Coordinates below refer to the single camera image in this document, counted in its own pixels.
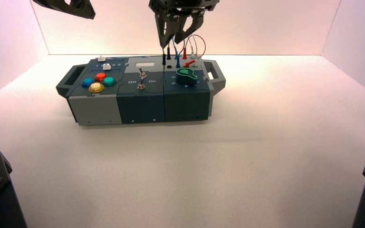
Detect black plug jumper wire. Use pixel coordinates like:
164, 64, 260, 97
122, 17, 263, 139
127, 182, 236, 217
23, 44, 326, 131
162, 44, 173, 66

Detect grey and teal control box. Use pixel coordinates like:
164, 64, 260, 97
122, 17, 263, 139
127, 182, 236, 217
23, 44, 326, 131
55, 56, 227, 126

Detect white plug jumper wire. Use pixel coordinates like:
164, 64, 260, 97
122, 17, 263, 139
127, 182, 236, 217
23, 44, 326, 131
187, 35, 200, 67

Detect green rotary knob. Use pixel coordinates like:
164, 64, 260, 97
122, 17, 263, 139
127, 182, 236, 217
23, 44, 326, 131
174, 67, 199, 86

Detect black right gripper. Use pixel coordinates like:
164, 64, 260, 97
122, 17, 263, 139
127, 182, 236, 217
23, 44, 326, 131
148, 0, 220, 48

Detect yellow push button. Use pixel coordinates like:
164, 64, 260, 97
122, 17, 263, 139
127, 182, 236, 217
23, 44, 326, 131
88, 82, 106, 94

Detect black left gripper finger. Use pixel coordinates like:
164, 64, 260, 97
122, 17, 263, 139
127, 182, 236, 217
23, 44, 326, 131
72, 0, 96, 19
33, 0, 95, 20

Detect blue plug jumper wire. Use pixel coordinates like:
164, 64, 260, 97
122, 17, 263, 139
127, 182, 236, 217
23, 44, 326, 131
173, 38, 186, 68

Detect red plug jumper wire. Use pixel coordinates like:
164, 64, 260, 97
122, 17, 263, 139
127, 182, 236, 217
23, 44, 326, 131
180, 34, 207, 68

